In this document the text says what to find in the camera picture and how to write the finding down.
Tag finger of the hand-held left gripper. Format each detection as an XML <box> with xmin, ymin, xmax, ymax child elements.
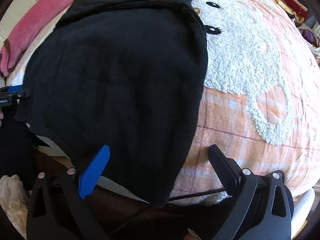
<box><xmin>6</xmin><ymin>85</ymin><xmax>32</xmax><ymax>99</ymax></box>

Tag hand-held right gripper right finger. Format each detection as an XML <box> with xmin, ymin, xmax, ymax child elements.
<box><xmin>208</xmin><ymin>144</ymin><xmax>293</xmax><ymax>240</ymax></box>

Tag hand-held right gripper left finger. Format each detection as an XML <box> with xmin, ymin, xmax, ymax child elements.
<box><xmin>26</xmin><ymin>144</ymin><xmax>110</xmax><ymax>240</ymax></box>

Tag black sweatshirt with orange patches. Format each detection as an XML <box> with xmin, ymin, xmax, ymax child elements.
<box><xmin>14</xmin><ymin>0</ymin><xmax>208</xmax><ymax>208</ymax></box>

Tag person's right hand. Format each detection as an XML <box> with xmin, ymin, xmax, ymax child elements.
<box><xmin>184</xmin><ymin>227</ymin><xmax>200</xmax><ymax>240</ymax></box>

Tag person's dark trousers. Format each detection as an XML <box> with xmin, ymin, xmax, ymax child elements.
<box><xmin>0</xmin><ymin>105</ymin><xmax>43</xmax><ymax>180</ymax></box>

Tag pink plush quilt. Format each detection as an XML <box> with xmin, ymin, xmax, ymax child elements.
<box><xmin>0</xmin><ymin>0</ymin><xmax>79</xmax><ymax>78</ymax></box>

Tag white fluffy cloth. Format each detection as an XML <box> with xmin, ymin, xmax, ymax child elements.
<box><xmin>0</xmin><ymin>174</ymin><xmax>30</xmax><ymax>233</ymax></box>

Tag white plastic object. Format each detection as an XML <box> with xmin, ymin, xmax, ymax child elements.
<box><xmin>292</xmin><ymin>189</ymin><xmax>315</xmax><ymax>230</ymax></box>

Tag peach blanket with white bear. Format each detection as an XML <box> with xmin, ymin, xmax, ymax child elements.
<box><xmin>5</xmin><ymin>0</ymin><xmax>320</xmax><ymax>203</ymax></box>

